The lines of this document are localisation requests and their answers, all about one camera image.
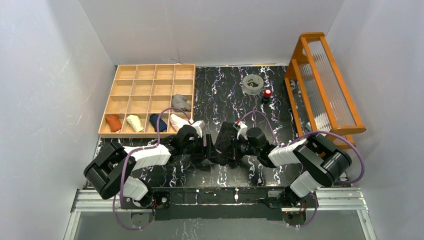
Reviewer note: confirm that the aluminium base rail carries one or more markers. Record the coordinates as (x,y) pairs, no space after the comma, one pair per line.
(222,213)

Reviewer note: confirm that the black striped underwear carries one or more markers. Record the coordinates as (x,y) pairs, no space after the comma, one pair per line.
(224,138)

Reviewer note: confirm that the orange wooden rack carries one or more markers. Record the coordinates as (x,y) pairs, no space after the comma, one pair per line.
(317,92)

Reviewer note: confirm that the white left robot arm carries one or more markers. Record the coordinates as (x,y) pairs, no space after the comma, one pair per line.
(110,172)

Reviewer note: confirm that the rolled white underwear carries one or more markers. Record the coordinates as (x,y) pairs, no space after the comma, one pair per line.
(177,122)

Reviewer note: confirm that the red small cap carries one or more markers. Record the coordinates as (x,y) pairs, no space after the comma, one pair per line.
(267,93)

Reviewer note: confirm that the rolled orange underwear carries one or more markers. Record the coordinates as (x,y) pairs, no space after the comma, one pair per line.
(114,123)

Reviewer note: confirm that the rolled cream underwear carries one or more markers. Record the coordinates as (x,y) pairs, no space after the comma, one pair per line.
(135,122)

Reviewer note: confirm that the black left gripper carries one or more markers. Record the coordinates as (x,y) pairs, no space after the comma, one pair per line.
(209,147)

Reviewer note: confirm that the rolled blue underwear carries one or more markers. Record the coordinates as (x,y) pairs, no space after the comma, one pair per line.
(157,123)

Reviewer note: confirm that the wooden compartment tray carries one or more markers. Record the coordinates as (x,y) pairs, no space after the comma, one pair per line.
(145,89)

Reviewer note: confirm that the clear tape roll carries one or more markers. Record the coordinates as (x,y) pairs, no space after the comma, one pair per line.
(252,84)

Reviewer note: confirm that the grey beige underwear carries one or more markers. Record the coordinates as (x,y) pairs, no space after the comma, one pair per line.
(180,101)

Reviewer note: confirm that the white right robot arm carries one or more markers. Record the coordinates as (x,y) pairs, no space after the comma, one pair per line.
(323,161)

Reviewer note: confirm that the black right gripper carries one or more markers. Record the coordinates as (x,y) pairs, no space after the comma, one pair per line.
(234,148)

